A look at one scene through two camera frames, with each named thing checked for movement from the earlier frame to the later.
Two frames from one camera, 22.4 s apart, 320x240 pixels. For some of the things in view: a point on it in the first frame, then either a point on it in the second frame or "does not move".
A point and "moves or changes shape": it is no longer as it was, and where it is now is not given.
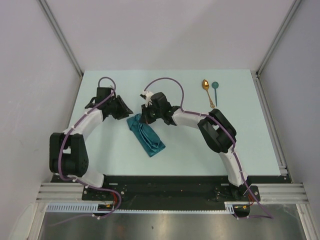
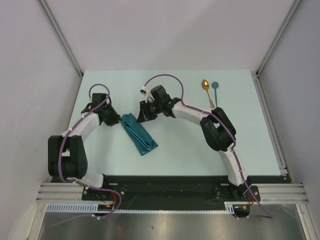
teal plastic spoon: [215, 85] does not move
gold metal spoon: [205, 85] does not move
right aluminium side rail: [261, 90] does not move
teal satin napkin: [146, 136] moves or changes shape
